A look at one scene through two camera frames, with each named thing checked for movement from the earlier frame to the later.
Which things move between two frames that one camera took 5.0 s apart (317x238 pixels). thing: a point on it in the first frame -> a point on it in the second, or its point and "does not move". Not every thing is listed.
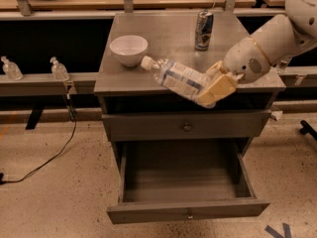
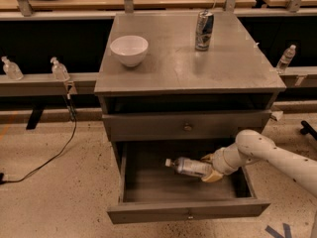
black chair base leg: (308, 129) does not move
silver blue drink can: (203, 30) does not move
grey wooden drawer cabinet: (177, 159) does not move
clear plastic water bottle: (180, 78) -> (191, 167)
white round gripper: (245, 60) -> (218, 163)
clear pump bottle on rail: (58, 70) does not move
